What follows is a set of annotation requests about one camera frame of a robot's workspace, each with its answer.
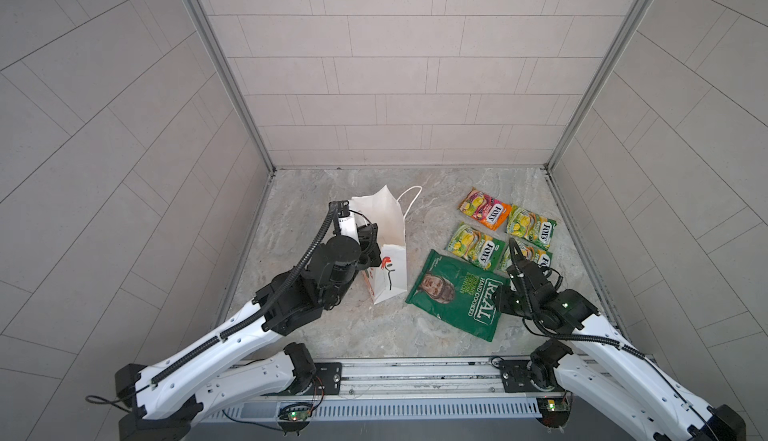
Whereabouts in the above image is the green Fox's candy bag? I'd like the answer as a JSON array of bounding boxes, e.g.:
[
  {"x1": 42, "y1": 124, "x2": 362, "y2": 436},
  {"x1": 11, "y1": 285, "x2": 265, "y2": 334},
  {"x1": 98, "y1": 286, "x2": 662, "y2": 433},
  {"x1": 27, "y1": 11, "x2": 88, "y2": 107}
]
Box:
[
  {"x1": 497, "y1": 238, "x2": 552, "y2": 272},
  {"x1": 445, "y1": 222, "x2": 506, "y2": 271}
]

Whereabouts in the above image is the white flowered paper bag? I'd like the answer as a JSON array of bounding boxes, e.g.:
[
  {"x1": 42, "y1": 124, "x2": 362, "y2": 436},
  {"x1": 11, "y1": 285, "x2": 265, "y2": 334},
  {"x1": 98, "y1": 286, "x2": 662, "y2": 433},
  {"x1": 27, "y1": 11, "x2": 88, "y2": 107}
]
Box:
[{"x1": 350, "y1": 185, "x2": 423, "y2": 304}]

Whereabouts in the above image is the green Fox's spring tea bag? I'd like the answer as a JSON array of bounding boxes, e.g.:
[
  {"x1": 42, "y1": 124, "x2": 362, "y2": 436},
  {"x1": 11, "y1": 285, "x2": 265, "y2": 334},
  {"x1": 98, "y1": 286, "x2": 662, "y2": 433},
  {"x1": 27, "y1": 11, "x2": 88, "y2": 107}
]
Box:
[{"x1": 506, "y1": 205, "x2": 558, "y2": 250}]

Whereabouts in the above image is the dark green snack packet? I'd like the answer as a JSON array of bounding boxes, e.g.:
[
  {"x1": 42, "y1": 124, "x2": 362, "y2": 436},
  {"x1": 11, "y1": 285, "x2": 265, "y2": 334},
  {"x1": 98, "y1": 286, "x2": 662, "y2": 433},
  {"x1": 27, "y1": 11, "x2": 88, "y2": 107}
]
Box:
[{"x1": 406, "y1": 250, "x2": 510, "y2": 342}]

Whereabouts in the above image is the orange Fox's fruits candy bag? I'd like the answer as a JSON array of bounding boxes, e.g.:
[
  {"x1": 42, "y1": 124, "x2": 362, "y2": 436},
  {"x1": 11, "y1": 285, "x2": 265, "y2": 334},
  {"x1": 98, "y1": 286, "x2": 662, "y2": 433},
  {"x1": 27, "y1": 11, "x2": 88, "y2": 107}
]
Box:
[{"x1": 458, "y1": 188, "x2": 512, "y2": 230}]

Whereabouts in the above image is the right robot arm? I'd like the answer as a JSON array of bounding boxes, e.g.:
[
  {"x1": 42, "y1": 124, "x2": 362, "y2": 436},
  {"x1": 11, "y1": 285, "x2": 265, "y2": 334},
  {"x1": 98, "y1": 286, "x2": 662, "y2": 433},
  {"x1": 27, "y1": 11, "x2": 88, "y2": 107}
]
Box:
[{"x1": 493, "y1": 258, "x2": 747, "y2": 440}]

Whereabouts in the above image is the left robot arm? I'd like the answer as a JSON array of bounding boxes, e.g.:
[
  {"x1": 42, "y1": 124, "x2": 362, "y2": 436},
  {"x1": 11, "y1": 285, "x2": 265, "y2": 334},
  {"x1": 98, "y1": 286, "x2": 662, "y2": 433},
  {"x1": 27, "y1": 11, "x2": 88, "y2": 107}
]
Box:
[{"x1": 115, "y1": 217, "x2": 381, "y2": 440}]

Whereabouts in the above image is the right controller board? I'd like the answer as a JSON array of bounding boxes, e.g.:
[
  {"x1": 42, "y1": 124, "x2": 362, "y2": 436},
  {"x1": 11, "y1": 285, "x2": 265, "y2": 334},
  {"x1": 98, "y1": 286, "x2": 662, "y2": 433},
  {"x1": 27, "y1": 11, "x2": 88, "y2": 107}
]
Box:
[{"x1": 536, "y1": 397, "x2": 571, "y2": 429}]

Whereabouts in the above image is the controller board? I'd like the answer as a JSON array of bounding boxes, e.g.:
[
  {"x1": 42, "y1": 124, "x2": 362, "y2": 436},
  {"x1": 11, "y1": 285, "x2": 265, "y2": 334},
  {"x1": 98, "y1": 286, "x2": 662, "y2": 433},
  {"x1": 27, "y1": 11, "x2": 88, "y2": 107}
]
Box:
[
  {"x1": 536, "y1": 397, "x2": 571, "y2": 429},
  {"x1": 278, "y1": 402, "x2": 314, "y2": 423}
]

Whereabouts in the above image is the left controller board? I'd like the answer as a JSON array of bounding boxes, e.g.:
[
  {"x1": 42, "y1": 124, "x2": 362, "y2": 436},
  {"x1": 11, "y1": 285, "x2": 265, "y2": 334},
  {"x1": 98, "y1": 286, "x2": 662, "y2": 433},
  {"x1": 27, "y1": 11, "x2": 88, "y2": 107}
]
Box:
[{"x1": 278, "y1": 402, "x2": 314, "y2": 423}]

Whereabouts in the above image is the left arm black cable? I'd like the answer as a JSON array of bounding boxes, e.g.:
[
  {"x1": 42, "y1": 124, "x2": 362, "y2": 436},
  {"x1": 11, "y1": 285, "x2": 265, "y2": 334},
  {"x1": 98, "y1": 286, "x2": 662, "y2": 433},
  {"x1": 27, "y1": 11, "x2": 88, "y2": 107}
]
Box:
[{"x1": 85, "y1": 199, "x2": 373, "y2": 412}]

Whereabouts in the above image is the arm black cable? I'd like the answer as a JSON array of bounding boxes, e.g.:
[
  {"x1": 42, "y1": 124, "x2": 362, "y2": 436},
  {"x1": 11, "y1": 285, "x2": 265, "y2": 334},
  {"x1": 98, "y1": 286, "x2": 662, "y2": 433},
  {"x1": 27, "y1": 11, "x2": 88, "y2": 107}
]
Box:
[
  {"x1": 506, "y1": 236, "x2": 721, "y2": 441},
  {"x1": 85, "y1": 199, "x2": 373, "y2": 412}
]

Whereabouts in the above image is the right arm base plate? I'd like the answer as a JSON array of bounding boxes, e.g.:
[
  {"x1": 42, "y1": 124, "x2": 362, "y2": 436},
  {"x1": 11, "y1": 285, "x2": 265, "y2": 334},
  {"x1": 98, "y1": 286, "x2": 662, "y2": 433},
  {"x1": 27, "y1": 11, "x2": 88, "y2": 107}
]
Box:
[{"x1": 491, "y1": 357, "x2": 564, "y2": 393}]

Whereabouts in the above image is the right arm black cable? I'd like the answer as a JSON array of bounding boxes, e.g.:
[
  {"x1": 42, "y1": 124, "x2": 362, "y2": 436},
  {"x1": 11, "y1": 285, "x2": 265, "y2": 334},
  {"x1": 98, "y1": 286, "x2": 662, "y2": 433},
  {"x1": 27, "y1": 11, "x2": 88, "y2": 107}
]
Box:
[{"x1": 506, "y1": 236, "x2": 721, "y2": 441}]

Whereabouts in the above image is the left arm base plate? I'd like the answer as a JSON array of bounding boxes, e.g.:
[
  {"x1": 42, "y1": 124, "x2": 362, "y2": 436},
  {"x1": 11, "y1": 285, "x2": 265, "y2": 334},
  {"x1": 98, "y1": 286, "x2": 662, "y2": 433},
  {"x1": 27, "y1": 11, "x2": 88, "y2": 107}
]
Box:
[{"x1": 268, "y1": 362, "x2": 343, "y2": 396}]

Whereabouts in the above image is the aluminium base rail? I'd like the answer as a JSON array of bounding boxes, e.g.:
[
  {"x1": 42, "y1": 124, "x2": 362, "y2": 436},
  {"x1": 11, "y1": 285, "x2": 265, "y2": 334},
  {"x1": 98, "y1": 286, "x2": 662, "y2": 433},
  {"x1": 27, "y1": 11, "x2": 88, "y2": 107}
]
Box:
[{"x1": 197, "y1": 353, "x2": 601, "y2": 403}]

